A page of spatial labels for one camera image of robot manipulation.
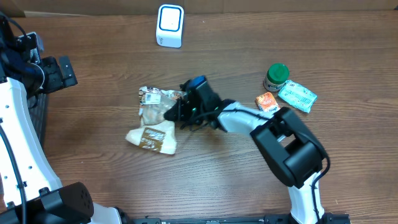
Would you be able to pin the black mesh basket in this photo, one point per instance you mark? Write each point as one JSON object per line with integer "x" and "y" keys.
{"x": 38, "y": 106}

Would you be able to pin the white barcode scanner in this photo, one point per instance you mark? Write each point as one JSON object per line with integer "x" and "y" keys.
{"x": 169, "y": 27}

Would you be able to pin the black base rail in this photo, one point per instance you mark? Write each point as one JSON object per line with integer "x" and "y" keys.
{"x": 327, "y": 218}

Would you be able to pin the orange small box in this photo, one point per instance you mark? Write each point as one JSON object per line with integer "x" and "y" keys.
{"x": 266, "y": 102}

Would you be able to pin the snack bag brown white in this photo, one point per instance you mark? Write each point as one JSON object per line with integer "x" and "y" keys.
{"x": 155, "y": 132}

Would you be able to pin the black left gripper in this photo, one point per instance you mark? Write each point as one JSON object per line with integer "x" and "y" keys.
{"x": 59, "y": 74}

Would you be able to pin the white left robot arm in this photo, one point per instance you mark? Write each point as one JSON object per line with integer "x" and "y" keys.
{"x": 33, "y": 193}

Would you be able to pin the teal tissue pack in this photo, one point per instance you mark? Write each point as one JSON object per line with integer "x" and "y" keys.
{"x": 297, "y": 96}

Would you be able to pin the green lid jar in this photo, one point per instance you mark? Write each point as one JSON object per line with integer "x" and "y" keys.
{"x": 276, "y": 77}

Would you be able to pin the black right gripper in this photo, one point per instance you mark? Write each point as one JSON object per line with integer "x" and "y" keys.
{"x": 180, "y": 113}

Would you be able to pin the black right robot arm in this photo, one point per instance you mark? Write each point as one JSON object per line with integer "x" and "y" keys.
{"x": 292, "y": 152}

